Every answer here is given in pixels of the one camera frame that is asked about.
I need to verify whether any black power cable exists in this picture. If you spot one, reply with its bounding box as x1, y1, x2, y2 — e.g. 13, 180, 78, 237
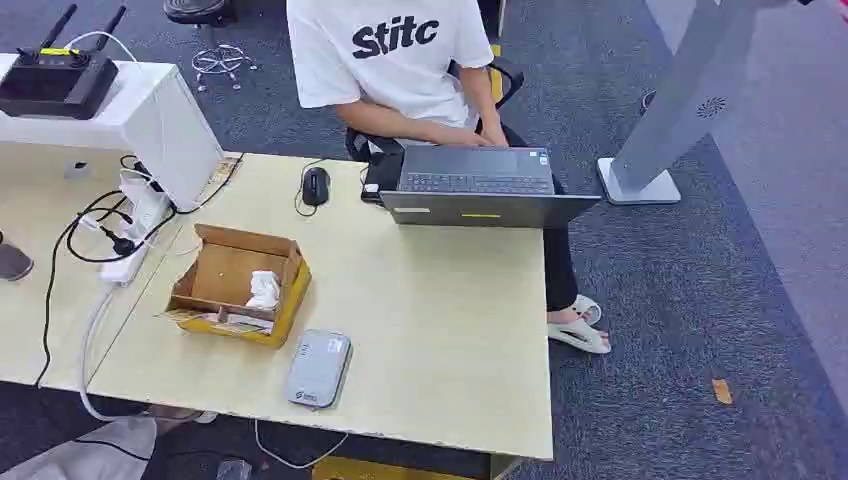
34, 152, 246, 390

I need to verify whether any yellow box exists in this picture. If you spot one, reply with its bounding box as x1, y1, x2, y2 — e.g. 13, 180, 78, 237
310, 455, 493, 480

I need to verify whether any grey flat parcel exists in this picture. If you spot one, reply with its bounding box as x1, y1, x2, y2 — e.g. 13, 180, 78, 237
284, 328, 354, 411

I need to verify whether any white crumpled packet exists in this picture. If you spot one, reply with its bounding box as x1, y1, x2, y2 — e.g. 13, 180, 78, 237
245, 268, 283, 312

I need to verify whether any white power strip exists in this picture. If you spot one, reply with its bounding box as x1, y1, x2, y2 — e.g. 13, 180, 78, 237
98, 172, 176, 288

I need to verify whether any clear plastic wrapper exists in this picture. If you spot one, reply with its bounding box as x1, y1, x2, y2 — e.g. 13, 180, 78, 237
215, 458, 254, 480

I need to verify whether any person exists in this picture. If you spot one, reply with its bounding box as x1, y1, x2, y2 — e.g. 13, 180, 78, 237
286, 0, 612, 356

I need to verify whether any black mouse cable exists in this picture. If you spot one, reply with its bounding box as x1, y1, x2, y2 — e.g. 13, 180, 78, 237
293, 157, 327, 219

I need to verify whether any grey floor stand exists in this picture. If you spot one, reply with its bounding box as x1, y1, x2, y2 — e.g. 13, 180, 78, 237
596, 0, 817, 207

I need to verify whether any chrome stool base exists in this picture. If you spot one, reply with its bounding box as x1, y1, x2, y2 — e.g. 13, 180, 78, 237
191, 43, 259, 93

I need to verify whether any black router with antennas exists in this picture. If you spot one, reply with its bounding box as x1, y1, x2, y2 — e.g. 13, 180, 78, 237
0, 3, 129, 122

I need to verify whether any open cardboard box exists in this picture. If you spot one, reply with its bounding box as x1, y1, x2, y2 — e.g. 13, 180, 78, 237
163, 223, 313, 350

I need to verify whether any dark rounded object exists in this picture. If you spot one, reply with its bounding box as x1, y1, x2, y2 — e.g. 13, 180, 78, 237
0, 231, 35, 284

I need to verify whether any thin white cable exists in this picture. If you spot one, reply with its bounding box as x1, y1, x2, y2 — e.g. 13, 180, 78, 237
253, 418, 350, 471

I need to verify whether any white cabinet box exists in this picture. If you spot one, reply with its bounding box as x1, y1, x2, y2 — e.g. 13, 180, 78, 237
0, 54, 226, 213

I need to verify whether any thick white cable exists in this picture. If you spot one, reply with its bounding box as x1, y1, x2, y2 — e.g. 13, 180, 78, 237
78, 286, 200, 425

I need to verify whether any dark grey laptop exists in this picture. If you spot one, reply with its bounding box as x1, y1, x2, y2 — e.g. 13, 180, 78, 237
378, 144, 603, 231

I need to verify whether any black stool seat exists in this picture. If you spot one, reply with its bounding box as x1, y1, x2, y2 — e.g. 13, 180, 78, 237
162, 0, 234, 27

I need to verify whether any pale sandal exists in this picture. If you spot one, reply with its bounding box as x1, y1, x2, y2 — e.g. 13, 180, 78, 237
547, 317, 613, 356
570, 294, 603, 327

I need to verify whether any black computer mouse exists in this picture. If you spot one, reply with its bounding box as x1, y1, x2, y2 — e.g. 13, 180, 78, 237
301, 166, 332, 208

